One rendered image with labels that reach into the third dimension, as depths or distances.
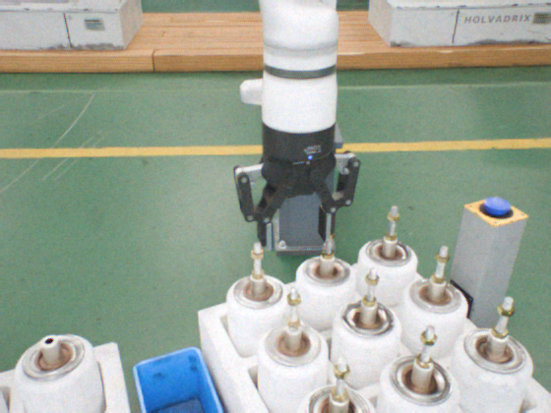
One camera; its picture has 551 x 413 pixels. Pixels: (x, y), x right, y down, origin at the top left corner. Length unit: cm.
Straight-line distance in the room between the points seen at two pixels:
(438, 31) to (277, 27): 231
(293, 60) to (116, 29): 224
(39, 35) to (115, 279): 172
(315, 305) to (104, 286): 58
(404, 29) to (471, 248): 188
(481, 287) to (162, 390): 57
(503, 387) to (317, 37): 49
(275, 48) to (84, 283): 91
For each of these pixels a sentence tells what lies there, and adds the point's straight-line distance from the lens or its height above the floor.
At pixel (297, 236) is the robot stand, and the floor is 5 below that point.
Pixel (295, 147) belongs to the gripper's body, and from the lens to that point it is 53.
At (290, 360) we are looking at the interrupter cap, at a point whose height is 25.
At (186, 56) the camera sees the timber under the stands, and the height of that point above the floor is 7.
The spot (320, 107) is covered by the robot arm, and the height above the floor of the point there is 60.
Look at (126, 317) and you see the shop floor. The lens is 119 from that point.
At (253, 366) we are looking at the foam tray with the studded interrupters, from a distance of 82.
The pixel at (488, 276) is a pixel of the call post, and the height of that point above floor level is 21.
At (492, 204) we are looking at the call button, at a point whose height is 33.
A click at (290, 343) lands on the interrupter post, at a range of 73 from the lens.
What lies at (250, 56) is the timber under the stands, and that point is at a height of 7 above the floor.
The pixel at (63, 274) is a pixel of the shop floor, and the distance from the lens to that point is 135.
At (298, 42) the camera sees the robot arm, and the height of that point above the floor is 66.
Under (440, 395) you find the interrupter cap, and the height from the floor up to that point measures 25.
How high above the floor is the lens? 79
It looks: 32 degrees down
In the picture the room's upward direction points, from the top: straight up
